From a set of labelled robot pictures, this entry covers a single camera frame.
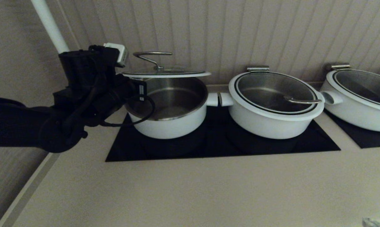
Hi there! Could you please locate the black left wrist camera cable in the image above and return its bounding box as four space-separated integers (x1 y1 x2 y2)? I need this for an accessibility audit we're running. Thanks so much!
99 96 155 127

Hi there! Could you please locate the white pot with side handles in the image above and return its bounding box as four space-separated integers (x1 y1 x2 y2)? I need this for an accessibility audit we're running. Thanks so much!
319 71 380 132
219 91 324 140
124 77 219 140

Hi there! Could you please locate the black glass induction cooktop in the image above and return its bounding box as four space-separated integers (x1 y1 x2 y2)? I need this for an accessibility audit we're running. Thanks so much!
106 106 340 162
322 109 380 149

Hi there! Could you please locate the white round pole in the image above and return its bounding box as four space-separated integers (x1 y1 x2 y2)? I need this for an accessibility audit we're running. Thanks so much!
31 0 70 54

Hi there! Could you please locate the glass lid with white rim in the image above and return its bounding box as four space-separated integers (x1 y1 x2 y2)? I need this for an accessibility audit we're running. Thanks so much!
229 72 324 122
122 51 211 79
325 69 380 113

